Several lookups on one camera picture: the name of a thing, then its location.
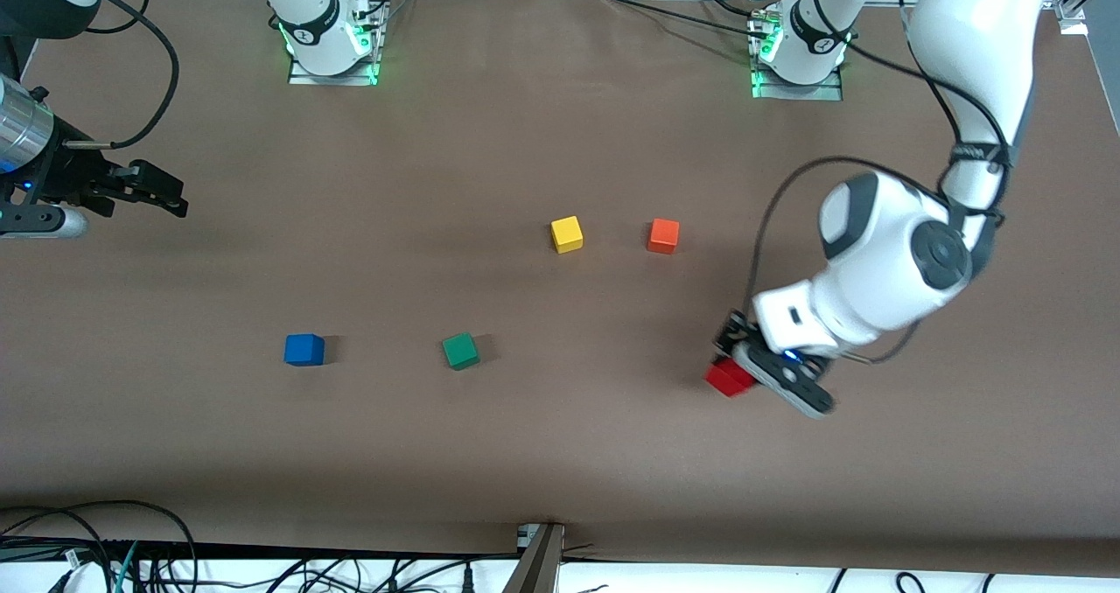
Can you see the red cube block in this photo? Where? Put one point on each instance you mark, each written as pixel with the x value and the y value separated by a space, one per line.
pixel 726 380

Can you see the orange cube block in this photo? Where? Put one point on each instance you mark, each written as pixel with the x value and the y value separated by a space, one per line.
pixel 663 236

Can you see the aluminium table rail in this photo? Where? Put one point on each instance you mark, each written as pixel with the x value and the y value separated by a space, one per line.
pixel 884 3

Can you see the yellow cube block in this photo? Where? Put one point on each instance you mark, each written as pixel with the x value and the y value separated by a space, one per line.
pixel 567 234

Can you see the blue cube block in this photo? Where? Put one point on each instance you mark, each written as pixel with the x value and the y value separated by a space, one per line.
pixel 304 350

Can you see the aluminium corner bracket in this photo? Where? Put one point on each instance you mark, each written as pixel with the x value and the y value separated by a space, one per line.
pixel 1072 16

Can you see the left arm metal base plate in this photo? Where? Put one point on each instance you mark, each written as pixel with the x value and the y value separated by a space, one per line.
pixel 831 93

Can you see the grey metal post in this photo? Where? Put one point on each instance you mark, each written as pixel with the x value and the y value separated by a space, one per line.
pixel 538 567

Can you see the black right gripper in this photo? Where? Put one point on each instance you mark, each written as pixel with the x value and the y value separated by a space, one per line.
pixel 68 173

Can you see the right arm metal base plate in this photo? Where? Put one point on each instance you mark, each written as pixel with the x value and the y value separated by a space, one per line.
pixel 302 75

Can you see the green cube block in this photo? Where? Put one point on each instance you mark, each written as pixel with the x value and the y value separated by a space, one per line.
pixel 460 351

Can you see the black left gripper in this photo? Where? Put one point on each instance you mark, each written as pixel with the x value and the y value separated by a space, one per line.
pixel 728 334

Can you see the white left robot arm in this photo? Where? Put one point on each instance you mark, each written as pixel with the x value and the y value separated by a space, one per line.
pixel 875 252

